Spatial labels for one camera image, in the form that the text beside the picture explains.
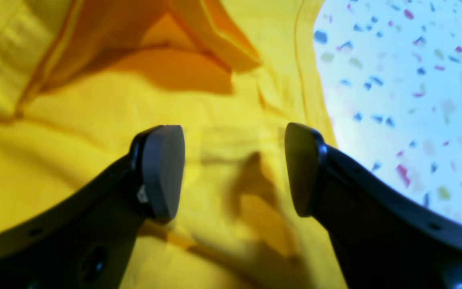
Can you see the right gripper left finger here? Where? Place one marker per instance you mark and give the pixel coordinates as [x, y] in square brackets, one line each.
[86, 241]

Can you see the terrazzo patterned tablecloth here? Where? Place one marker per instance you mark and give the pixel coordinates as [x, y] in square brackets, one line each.
[391, 71]

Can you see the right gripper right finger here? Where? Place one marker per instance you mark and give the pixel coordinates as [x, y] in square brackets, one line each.
[381, 239]

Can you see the yellow T-shirt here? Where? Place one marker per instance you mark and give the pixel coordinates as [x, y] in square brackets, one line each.
[80, 78]

